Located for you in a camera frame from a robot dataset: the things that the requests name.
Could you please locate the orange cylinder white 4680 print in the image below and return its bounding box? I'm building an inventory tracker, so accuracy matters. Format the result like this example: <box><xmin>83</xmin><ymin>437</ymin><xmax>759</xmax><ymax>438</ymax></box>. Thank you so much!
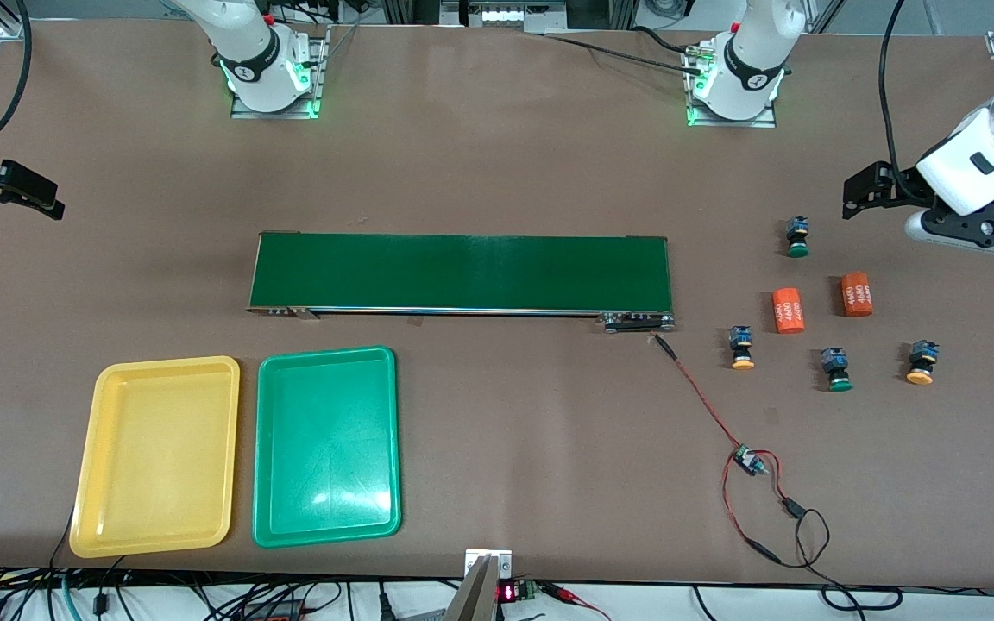
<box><xmin>839</xmin><ymin>272</ymin><xmax>875</xmax><ymax>318</ymax></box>
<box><xmin>771</xmin><ymin>287</ymin><xmax>808</xmax><ymax>335</ymax></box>

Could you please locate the yellow push button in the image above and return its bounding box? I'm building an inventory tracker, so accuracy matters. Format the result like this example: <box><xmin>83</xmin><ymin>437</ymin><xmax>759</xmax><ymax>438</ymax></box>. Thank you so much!
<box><xmin>906</xmin><ymin>340</ymin><xmax>941</xmax><ymax>386</ymax></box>
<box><xmin>728</xmin><ymin>325</ymin><xmax>756</xmax><ymax>372</ymax></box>

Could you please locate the small speed controller board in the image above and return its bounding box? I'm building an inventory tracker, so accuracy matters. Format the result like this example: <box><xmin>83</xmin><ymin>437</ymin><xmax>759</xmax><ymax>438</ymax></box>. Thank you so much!
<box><xmin>733</xmin><ymin>443</ymin><xmax>771</xmax><ymax>478</ymax></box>

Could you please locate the yellow plastic tray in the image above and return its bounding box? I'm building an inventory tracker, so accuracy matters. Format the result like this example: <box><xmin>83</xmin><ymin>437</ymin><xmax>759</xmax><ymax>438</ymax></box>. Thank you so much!
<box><xmin>69</xmin><ymin>355</ymin><xmax>241</xmax><ymax>559</ymax></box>

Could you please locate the green plastic tray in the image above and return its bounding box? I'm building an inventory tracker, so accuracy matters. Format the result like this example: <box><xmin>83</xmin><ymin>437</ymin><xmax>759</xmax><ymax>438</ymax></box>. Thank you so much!
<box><xmin>252</xmin><ymin>346</ymin><xmax>402</xmax><ymax>549</ymax></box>

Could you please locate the metal rack with white lights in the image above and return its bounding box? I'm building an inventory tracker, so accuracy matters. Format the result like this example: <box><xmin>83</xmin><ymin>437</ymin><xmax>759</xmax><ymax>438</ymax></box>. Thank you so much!
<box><xmin>381</xmin><ymin>0</ymin><xmax>640</xmax><ymax>35</ymax></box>

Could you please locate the green conveyor belt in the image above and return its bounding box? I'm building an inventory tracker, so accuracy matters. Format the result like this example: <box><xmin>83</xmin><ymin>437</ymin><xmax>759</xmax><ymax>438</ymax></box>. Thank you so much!
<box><xmin>247</xmin><ymin>231</ymin><xmax>677</xmax><ymax>335</ymax></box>

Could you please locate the black orange power adapter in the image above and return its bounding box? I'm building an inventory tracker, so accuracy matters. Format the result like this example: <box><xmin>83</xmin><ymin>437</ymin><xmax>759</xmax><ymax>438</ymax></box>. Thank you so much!
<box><xmin>242</xmin><ymin>599</ymin><xmax>304</xmax><ymax>621</ymax></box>

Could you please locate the red alligator clip lead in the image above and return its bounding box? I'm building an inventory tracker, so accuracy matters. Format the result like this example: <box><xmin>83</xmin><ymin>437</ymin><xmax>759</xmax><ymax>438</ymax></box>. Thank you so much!
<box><xmin>540</xmin><ymin>582</ymin><xmax>612</xmax><ymax>621</ymax></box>

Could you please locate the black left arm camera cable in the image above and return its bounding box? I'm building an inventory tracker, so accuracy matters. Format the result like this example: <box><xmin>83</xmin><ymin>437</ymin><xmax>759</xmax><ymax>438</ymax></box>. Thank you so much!
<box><xmin>879</xmin><ymin>0</ymin><xmax>908</xmax><ymax>178</ymax></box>

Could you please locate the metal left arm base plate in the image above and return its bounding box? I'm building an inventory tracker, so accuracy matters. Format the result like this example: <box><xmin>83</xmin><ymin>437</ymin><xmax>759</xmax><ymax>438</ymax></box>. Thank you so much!
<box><xmin>685</xmin><ymin>39</ymin><xmax>778</xmax><ymax>129</ymax></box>

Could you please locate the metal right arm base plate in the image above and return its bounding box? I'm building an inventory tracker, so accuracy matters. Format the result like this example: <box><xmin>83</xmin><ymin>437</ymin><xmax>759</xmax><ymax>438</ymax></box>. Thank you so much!
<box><xmin>231</xmin><ymin>26</ymin><xmax>330</xmax><ymax>120</ymax></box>

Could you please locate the red black conveyor wire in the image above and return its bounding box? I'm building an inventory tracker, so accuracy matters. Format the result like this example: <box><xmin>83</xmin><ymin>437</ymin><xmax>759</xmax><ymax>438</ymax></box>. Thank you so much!
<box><xmin>652</xmin><ymin>333</ymin><xmax>903</xmax><ymax>612</ymax></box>

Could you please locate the thin black power cable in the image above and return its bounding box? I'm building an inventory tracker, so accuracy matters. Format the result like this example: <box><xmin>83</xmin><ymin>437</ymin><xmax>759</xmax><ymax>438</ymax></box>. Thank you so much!
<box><xmin>540</xmin><ymin>26</ymin><xmax>709</xmax><ymax>77</ymax></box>

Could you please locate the grey metal camera mount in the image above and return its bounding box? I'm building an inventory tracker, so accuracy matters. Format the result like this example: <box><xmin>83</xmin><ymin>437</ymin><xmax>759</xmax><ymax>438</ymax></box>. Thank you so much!
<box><xmin>445</xmin><ymin>549</ymin><xmax>513</xmax><ymax>621</ymax></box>

